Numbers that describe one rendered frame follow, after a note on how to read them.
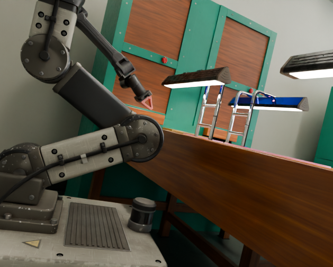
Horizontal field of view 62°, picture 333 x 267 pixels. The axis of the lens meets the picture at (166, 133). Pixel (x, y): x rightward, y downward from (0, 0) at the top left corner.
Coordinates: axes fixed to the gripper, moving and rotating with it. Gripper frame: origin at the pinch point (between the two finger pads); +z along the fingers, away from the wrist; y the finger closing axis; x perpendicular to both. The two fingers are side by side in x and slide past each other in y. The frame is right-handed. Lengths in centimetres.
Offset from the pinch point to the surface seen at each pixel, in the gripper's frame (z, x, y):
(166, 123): 30, -18, 46
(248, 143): 92, -69, 46
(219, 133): 63, -47, 40
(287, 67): -2, -26, -69
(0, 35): -87, 32, 127
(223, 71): -1.4, -28.8, -31.2
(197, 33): -9, -78, 48
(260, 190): -1, 21, -97
